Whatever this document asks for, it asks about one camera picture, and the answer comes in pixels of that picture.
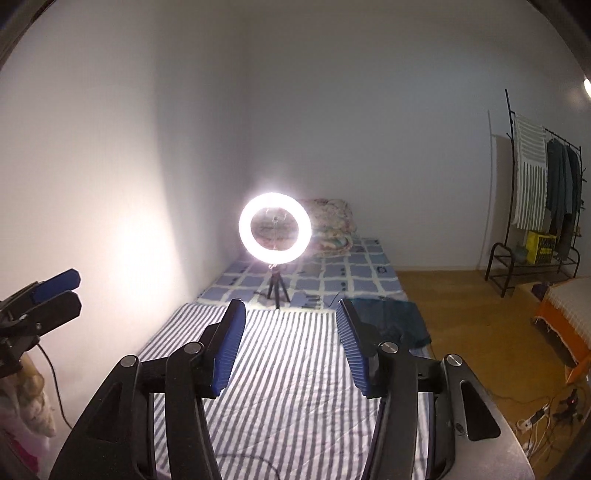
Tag teal plaid fleece jacket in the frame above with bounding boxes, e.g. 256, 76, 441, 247
351, 297, 432, 349

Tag black metal clothes rack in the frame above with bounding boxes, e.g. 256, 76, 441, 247
485, 95, 586, 298

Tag dark hanging clothes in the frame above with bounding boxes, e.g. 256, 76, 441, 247
546, 138, 582, 260

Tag blue checked bed sheet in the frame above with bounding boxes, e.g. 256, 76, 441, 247
197, 237, 407, 310

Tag black mini tripod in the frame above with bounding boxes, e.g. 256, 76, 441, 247
266, 265, 290, 310

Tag grey striped quilt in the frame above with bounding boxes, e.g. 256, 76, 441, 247
133, 301, 438, 480

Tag folded floral blanket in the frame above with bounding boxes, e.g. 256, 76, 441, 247
300, 198, 356, 256

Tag white power strip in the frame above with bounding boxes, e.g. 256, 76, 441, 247
516, 404, 550, 433

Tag yellow box on rack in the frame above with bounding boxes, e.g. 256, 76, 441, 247
525, 231, 556, 266

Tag orange bench with white cover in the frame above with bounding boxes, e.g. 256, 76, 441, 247
536, 277, 591, 384

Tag small floor tripod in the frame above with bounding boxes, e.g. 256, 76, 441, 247
552, 386, 587, 424

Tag striped white hanging towel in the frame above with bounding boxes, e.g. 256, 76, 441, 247
513, 113, 548, 231

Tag ceiling lamp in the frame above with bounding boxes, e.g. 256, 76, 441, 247
583, 78, 591, 98

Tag black ring light cable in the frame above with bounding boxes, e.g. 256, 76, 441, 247
317, 285, 352, 311

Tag glowing ring light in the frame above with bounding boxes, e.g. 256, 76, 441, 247
238, 192, 312, 266

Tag white floor cables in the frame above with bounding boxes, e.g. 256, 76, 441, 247
484, 386, 583, 462

